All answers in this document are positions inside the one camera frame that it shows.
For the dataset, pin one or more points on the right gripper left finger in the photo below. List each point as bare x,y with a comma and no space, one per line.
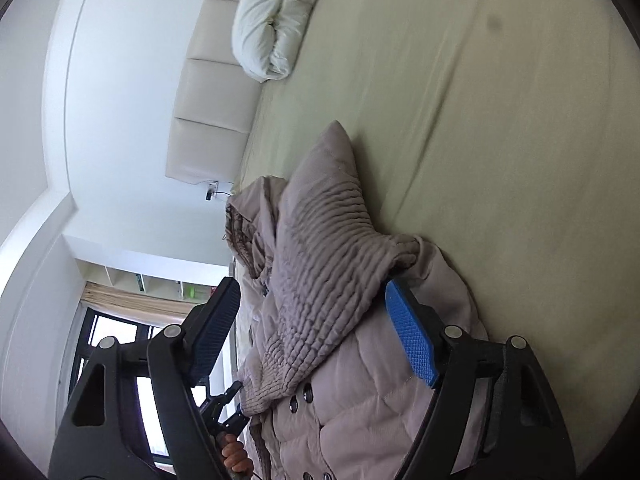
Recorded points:
178,359

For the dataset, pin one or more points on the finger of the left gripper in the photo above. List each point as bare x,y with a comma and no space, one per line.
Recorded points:
222,399

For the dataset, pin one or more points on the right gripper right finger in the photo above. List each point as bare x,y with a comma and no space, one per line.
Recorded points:
450,362

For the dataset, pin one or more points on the mauve quilted hooded coat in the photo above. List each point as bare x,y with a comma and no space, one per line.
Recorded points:
326,384

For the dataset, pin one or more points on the person's left hand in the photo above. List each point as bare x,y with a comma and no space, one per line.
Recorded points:
234,455

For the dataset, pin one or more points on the beige window curtain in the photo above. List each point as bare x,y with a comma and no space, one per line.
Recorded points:
135,307

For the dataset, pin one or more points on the beige padded headboard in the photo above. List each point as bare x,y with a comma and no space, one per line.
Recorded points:
215,104

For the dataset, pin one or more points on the beige bed sheet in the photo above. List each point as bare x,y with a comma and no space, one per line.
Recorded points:
507,133

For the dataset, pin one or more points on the white folded duvet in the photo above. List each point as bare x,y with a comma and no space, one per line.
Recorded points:
267,35

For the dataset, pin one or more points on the white wall shelf unit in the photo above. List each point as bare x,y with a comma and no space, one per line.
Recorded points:
195,290

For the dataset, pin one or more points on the wall power socket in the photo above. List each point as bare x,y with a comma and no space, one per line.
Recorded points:
212,190

